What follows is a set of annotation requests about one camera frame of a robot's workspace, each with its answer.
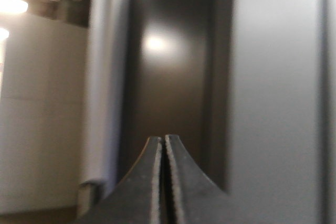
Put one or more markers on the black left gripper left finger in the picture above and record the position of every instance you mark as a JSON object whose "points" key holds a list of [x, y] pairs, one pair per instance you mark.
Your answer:
{"points": [[136, 199]]}

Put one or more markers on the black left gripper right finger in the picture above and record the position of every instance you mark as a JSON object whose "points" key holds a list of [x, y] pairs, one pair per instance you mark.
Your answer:
{"points": [[194, 197]]}

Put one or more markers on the grey fridge door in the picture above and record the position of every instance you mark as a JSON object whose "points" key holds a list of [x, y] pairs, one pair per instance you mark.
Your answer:
{"points": [[247, 85]]}

